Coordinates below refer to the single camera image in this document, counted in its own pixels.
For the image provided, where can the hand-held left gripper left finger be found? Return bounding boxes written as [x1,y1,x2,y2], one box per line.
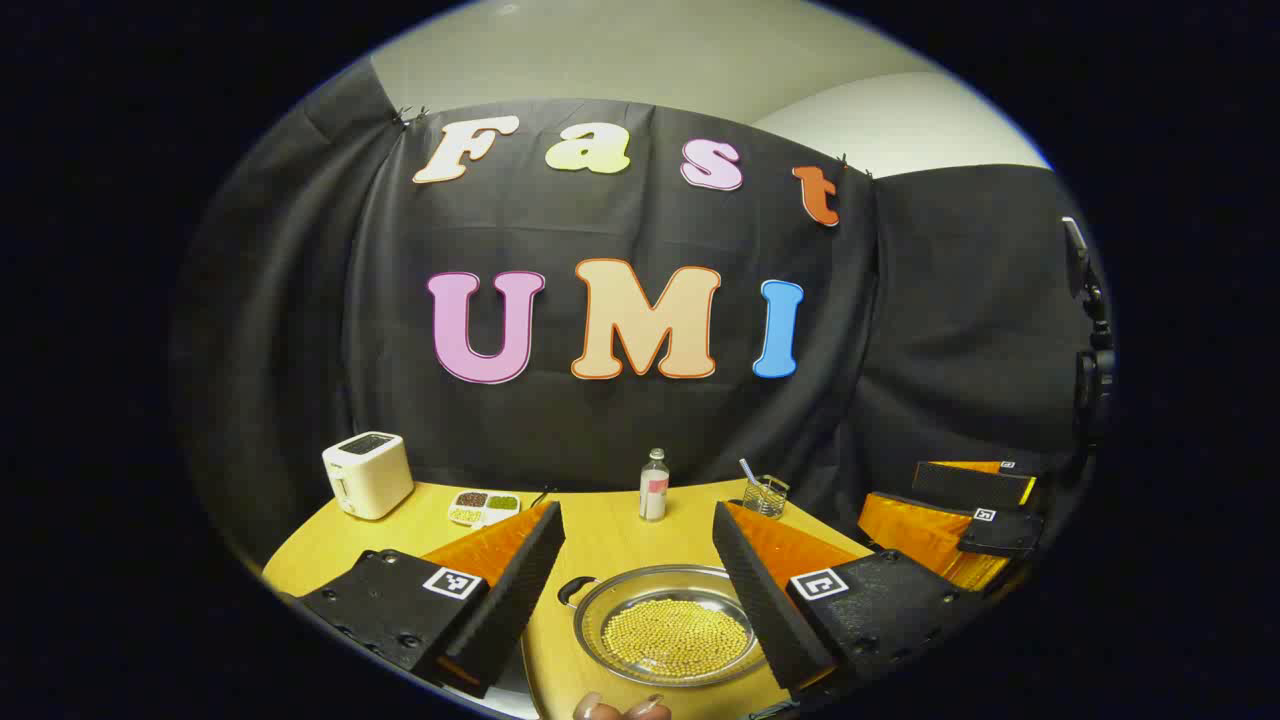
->
[300,500,566,699]

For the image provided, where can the white toaster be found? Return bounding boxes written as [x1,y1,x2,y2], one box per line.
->
[322,432,415,521]

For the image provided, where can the steel pot with black handle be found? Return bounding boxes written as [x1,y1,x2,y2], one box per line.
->
[557,563,773,689]

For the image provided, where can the clear bottle with pink label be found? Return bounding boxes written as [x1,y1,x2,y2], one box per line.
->
[639,448,671,523]

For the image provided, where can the black backdrop cloth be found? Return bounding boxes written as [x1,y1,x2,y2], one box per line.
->
[170,60,1111,571]

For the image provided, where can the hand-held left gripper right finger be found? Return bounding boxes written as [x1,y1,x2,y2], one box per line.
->
[712,500,986,701]

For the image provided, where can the pile of yellow soybeans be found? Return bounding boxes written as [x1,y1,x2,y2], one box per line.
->
[600,597,753,678]

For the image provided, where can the white divided dish of beans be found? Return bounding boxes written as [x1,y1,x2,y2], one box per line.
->
[447,489,522,528]

